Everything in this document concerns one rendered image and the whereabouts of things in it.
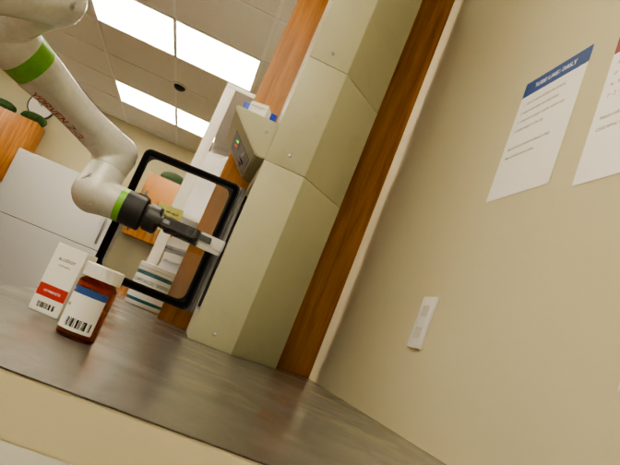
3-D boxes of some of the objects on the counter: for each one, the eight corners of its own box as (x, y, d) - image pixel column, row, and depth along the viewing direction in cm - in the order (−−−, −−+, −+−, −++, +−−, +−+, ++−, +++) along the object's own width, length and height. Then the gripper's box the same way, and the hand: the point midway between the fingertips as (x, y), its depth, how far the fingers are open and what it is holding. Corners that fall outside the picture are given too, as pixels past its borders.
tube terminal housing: (266, 362, 175) (359, 130, 189) (284, 375, 143) (395, 97, 157) (185, 330, 171) (287, 96, 185) (187, 338, 139) (309, 54, 153)
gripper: (149, 194, 146) (231, 232, 149) (153, 209, 169) (225, 242, 172) (135, 221, 145) (219, 258, 148) (142, 233, 168) (214, 265, 171)
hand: (216, 246), depth 160 cm, fingers open, 11 cm apart
